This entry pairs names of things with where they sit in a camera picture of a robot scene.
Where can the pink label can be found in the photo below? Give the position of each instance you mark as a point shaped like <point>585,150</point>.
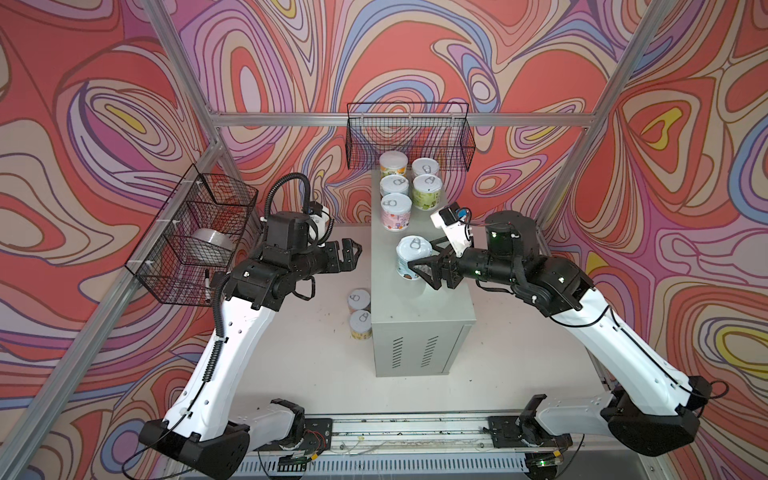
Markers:
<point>425,166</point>

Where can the aluminium frame post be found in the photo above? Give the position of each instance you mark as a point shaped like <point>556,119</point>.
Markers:
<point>217,153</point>
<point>628,62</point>

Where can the aluminium frame post right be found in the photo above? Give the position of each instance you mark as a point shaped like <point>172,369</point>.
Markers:
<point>628,62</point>

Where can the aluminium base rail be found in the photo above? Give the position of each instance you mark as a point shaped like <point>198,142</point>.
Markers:
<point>387,446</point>

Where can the left side can front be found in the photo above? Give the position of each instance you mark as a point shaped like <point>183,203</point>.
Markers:
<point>360,324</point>

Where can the black wire basket left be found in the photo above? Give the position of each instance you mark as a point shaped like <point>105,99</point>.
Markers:
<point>168,264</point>

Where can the brown label can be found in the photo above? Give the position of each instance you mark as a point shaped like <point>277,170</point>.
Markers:
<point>394,184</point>

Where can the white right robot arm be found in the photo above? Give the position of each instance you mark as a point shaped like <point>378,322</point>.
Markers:
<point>653,410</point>

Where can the black wire basket back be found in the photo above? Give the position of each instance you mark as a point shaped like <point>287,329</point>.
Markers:
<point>438,130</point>

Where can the grey metal cabinet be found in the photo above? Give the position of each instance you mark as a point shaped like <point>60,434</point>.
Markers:
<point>416,330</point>

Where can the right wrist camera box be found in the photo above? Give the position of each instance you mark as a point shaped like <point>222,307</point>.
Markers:
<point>451,215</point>

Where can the aluminium frame crossbar back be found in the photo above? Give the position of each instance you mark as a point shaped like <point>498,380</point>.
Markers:
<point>340,119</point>

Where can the silver tape roll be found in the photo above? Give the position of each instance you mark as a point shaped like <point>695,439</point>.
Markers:
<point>213,241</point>

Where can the aluminium frame post left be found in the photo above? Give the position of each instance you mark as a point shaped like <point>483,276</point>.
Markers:
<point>217,153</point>

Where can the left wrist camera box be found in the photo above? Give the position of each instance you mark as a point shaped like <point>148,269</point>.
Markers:
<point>289,231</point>

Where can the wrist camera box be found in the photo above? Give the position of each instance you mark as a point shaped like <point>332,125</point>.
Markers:
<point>289,231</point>
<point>451,215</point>

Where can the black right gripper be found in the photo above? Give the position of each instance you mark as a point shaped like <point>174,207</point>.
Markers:
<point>447,259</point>

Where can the green label can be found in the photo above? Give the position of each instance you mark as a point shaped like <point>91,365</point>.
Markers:
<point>393,163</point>

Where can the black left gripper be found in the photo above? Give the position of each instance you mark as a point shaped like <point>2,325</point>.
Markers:
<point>349,261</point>

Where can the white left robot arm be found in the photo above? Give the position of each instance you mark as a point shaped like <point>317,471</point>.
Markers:
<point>197,430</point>

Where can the black wire basket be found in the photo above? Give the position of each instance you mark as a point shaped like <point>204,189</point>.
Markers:
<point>168,264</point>
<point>438,130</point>

